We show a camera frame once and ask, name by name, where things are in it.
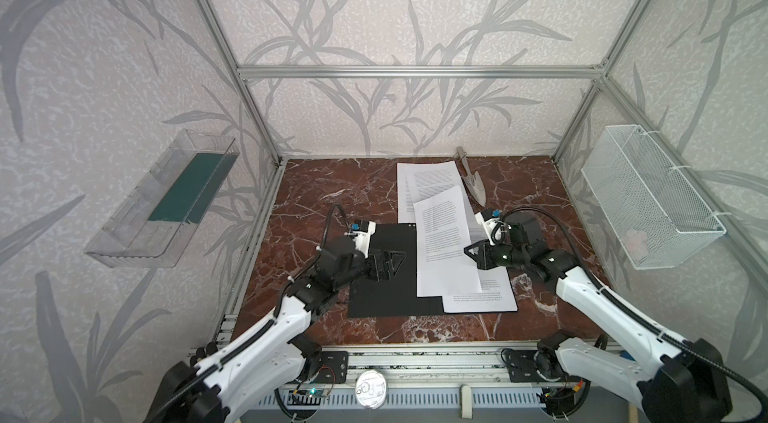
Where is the black folder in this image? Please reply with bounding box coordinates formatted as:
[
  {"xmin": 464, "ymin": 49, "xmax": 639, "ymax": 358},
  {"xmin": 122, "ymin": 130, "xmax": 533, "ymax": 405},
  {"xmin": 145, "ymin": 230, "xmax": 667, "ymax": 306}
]
[{"xmin": 347, "ymin": 223, "xmax": 521, "ymax": 320}]

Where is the printed paper sheet bottom stack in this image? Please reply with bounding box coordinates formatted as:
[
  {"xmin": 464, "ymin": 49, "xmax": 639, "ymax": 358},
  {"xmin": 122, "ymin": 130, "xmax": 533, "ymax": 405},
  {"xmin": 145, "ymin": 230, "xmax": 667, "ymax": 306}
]
[{"xmin": 397, "ymin": 161, "xmax": 475, "ymax": 224}]

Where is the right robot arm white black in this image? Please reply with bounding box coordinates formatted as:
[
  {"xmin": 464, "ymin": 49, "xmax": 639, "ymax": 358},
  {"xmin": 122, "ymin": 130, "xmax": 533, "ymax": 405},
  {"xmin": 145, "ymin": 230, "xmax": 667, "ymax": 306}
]
[{"xmin": 464, "ymin": 210, "xmax": 733, "ymax": 422}]

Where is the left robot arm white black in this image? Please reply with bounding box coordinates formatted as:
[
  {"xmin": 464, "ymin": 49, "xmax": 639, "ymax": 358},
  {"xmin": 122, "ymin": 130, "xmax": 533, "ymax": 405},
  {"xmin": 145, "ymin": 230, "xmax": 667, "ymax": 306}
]
[{"xmin": 146, "ymin": 233, "xmax": 407, "ymax": 422}]

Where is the metal garden trowel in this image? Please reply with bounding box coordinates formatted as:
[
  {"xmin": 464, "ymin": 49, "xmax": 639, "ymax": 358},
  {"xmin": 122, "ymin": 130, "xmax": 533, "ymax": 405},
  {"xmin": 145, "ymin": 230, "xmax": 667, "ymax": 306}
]
[{"xmin": 456, "ymin": 147, "xmax": 487, "ymax": 206}]

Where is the pink object in basket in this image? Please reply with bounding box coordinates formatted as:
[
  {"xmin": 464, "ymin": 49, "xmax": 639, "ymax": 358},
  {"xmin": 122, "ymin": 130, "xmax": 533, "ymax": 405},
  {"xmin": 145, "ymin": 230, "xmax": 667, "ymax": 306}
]
[{"xmin": 621, "ymin": 229, "xmax": 649, "ymax": 263}]

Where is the round metal can lid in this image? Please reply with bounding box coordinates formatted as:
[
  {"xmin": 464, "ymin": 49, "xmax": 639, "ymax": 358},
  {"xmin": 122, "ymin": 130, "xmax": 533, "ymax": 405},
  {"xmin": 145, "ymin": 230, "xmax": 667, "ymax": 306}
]
[{"xmin": 355, "ymin": 370, "xmax": 387, "ymax": 409}]

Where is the green circuit board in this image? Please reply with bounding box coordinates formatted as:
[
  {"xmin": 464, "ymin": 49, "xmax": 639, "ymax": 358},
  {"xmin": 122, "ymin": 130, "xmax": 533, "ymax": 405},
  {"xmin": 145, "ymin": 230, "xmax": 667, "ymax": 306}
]
[{"xmin": 287, "ymin": 386, "xmax": 333, "ymax": 407}]

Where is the yellow black work glove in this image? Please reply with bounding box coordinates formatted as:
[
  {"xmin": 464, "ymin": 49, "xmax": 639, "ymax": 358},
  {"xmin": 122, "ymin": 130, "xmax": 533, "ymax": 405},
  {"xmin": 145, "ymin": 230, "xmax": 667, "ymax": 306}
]
[{"xmin": 189, "ymin": 341, "xmax": 218, "ymax": 367}]

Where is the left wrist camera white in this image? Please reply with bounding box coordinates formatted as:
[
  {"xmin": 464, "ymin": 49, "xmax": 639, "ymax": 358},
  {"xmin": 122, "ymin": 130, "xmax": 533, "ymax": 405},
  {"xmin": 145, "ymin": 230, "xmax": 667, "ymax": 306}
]
[{"xmin": 348, "ymin": 220, "xmax": 376, "ymax": 258}]

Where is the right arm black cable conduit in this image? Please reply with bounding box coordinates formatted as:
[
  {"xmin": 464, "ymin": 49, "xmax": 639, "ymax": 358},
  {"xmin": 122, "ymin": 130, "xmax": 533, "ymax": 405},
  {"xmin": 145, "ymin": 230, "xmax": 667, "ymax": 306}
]
[{"xmin": 497, "ymin": 206, "xmax": 768, "ymax": 418}]

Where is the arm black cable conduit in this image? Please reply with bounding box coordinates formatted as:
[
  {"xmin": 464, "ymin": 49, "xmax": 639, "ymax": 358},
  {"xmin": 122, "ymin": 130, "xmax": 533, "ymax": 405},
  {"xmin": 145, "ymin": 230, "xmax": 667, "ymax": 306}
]
[
  {"xmin": 497, "ymin": 206, "xmax": 768, "ymax": 418},
  {"xmin": 143, "ymin": 203, "xmax": 352, "ymax": 423}
]

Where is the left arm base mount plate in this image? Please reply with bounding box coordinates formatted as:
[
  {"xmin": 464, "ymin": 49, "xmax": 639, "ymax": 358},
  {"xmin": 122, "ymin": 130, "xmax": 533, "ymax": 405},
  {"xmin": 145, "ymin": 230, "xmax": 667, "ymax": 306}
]
[{"xmin": 307, "ymin": 351, "xmax": 349, "ymax": 384}]

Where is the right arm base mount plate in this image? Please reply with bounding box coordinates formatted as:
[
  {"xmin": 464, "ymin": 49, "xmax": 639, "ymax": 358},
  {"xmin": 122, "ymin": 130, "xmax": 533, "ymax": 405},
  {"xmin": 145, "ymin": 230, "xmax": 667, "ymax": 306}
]
[{"xmin": 500, "ymin": 348, "xmax": 561, "ymax": 383}]

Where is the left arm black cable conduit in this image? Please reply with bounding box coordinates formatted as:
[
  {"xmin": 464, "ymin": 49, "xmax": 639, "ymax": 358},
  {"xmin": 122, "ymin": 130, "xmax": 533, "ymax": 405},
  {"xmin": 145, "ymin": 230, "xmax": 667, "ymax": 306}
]
[{"xmin": 143, "ymin": 203, "xmax": 352, "ymax": 423}]

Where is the white wire mesh basket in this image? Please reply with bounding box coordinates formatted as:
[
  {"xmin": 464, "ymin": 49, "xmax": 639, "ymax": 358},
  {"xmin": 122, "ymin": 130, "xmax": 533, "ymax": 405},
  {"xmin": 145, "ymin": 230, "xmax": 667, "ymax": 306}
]
[{"xmin": 582, "ymin": 125, "xmax": 727, "ymax": 270}]

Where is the clear plastic wall tray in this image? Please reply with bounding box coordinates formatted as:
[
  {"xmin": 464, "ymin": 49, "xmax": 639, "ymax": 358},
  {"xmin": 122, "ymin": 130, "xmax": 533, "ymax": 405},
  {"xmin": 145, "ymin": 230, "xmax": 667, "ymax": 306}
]
[{"xmin": 85, "ymin": 130, "xmax": 240, "ymax": 269}]

